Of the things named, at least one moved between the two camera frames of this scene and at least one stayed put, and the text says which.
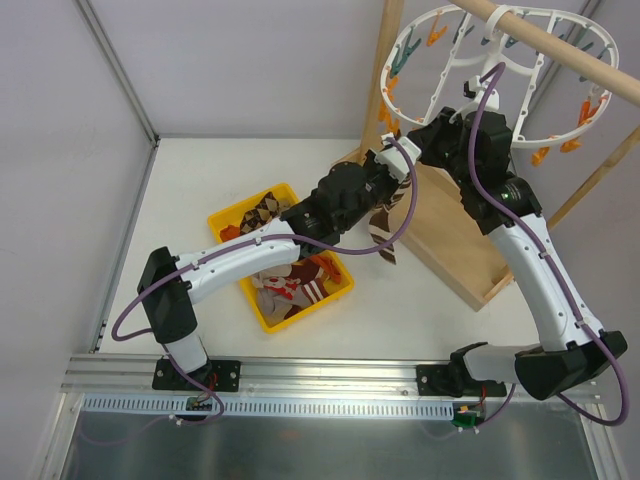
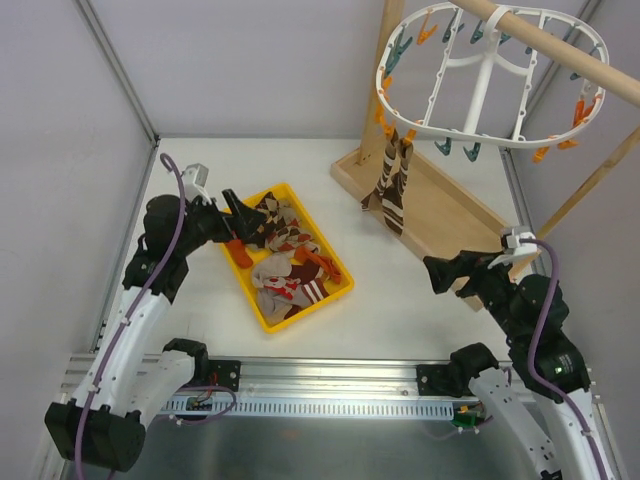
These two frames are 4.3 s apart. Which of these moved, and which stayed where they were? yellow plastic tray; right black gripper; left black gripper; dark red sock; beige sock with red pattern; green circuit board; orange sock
Moved: right black gripper; left black gripper
Stayed: green circuit board; dark red sock; yellow plastic tray; beige sock with red pattern; orange sock
